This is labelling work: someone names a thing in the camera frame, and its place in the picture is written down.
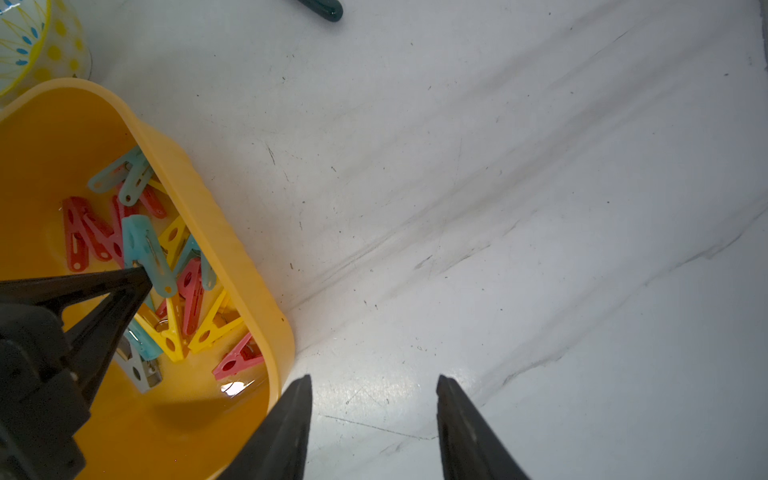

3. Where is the red clothespin bottom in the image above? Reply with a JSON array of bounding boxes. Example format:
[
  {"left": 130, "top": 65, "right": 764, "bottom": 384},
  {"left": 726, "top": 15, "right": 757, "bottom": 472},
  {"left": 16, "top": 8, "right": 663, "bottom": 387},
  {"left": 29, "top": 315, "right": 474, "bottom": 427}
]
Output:
[{"left": 177, "top": 257, "right": 204, "bottom": 338}]

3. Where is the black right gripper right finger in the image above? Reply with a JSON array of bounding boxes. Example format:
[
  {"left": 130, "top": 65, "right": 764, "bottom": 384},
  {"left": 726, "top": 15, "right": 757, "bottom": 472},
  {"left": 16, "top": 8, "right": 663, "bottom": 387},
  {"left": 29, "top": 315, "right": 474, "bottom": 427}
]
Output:
[{"left": 436, "top": 375, "right": 530, "bottom": 480}]

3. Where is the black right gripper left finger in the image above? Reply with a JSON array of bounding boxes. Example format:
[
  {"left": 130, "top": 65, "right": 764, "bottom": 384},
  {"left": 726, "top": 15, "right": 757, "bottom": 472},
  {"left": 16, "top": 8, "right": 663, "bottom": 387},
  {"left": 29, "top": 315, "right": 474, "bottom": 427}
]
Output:
[{"left": 218, "top": 375, "right": 313, "bottom": 479}]

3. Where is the yellow clothespin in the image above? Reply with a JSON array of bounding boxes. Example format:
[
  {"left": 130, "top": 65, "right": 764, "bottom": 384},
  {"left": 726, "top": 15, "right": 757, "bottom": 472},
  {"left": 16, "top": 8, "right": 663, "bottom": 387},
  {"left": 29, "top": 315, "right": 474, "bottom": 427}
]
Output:
[
  {"left": 134, "top": 296, "right": 187, "bottom": 363},
  {"left": 188, "top": 290, "right": 243, "bottom": 353},
  {"left": 158, "top": 215, "right": 188, "bottom": 270}
]

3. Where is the patterned small bowl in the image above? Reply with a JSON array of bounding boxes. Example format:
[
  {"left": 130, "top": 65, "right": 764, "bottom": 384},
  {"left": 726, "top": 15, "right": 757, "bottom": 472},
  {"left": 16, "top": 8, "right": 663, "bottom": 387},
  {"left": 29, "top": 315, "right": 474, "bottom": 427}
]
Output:
[{"left": 1, "top": 0, "right": 92, "bottom": 107}]

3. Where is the red clothespin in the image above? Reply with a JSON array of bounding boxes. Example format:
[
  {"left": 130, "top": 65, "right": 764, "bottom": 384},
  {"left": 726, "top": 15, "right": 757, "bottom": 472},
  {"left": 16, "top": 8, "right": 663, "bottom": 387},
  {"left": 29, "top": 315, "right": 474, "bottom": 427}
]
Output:
[
  {"left": 110, "top": 180, "right": 167, "bottom": 268},
  {"left": 212, "top": 333, "right": 264, "bottom": 380},
  {"left": 177, "top": 257, "right": 204, "bottom": 338}
]

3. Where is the yellow storage box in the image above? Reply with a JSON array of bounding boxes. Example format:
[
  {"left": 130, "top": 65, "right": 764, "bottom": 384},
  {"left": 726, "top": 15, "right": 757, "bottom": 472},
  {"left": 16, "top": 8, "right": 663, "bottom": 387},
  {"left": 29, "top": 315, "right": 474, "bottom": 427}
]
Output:
[{"left": 1, "top": 79, "right": 312, "bottom": 479}]

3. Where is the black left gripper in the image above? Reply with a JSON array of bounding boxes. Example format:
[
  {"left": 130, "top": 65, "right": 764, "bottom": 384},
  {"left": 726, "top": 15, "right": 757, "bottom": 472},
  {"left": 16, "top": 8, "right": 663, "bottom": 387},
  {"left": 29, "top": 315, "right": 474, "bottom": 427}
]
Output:
[{"left": 1, "top": 267, "right": 152, "bottom": 479}]

